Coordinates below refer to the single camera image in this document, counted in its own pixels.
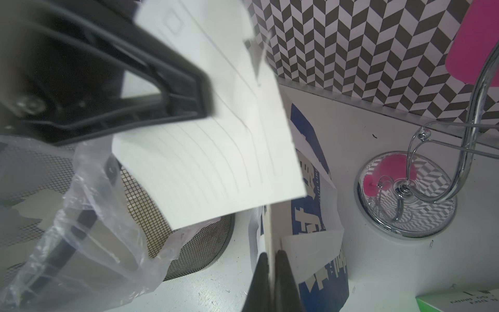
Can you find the pile of receipt scraps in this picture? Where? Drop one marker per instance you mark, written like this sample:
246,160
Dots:
43,205

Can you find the mesh waste bin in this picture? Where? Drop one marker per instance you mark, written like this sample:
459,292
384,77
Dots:
28,167

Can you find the blue paper bag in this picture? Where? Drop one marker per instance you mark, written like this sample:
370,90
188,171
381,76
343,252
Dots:
308,229

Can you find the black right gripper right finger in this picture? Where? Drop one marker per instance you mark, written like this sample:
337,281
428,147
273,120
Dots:
286,295

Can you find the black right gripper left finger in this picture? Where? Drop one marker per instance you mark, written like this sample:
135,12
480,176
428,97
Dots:
258,299

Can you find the green white bag right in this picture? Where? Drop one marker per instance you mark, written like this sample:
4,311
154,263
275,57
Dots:
459,301

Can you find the chrome wire ornament stand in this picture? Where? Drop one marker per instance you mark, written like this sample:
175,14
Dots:
409,196

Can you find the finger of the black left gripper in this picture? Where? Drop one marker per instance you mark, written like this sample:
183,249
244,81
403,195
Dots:
78,70

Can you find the pink hourglass ornament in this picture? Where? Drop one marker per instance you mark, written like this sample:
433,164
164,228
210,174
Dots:
475,39

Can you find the clear plastic bin liner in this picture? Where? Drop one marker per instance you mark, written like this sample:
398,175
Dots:
95,256

